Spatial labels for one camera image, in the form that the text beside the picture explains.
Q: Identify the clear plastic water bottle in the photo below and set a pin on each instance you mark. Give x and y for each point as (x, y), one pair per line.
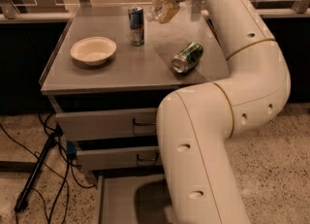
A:
(155, 12)

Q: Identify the grey middle drawer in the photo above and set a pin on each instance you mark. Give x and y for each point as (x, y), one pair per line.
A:
(116, 158)

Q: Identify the black bar on floor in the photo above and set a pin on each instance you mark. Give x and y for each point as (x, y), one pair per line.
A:
(21, 201)

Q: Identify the grey top drawer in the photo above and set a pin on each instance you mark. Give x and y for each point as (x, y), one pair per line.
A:
(99, 125)

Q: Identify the black middle drawer handle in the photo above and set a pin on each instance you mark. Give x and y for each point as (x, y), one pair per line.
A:
(153, 158)

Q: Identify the grey bottom drawer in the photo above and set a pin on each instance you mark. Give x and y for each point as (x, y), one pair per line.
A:
(134, 200)

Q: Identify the blue box under cabinet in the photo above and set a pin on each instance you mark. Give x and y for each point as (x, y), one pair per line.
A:
(70, 148)

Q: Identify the grey drawer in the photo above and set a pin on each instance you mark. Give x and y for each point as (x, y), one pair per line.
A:
(116, 158)
(99, 125)
(134, 200)

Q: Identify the grey drawer cabinet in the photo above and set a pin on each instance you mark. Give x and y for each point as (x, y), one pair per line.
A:
(134, 77)

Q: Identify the right metal post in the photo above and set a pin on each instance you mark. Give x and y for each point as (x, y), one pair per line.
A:
(197, 5)

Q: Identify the green soda can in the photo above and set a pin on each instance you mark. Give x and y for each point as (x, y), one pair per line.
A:
(188, 58)

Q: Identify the white bowl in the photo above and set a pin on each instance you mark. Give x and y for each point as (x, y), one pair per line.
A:
(93, 51)

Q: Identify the metal bracket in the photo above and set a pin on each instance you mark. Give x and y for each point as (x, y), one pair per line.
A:
(300, 6)
(8, 9)

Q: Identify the blue silver energy drink can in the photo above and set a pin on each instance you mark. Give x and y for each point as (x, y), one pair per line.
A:
(136, 24)

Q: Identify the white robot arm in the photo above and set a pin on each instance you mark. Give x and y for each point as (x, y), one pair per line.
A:
(193, 122)

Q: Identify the far left metal bracket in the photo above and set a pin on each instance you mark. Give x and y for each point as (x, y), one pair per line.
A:
(8, 9)

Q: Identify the black drawer handle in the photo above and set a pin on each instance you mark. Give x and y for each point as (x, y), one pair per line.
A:
(143, 123)
(153, 158)

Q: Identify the far right metal bracket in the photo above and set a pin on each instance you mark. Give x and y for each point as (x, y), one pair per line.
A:
(300, 6)

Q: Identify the black top drawer handle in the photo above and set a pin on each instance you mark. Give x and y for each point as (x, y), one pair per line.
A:
(143, 123)

